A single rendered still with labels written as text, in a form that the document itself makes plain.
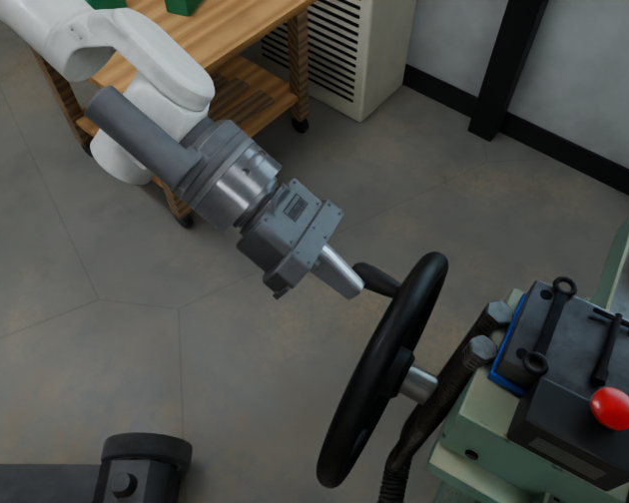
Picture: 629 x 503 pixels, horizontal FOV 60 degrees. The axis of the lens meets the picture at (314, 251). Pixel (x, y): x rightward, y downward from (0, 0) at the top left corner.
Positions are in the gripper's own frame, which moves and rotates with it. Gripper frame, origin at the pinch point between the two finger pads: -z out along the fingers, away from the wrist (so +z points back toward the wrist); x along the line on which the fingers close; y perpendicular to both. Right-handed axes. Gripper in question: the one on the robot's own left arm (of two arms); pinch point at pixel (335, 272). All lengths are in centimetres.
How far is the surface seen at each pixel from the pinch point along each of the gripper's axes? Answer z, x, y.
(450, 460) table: -18.5, 9.4, 0.8
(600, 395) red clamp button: -16.0, 9.2, 17.7
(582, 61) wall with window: -38, -141, -7
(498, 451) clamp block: -17.8, 10.3, 7.2
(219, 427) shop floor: -22, -21, -93
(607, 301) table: -23.6, -10.6, 12.7
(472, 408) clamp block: -13.3, 9.5, 8.4
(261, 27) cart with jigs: 38, -95, -46
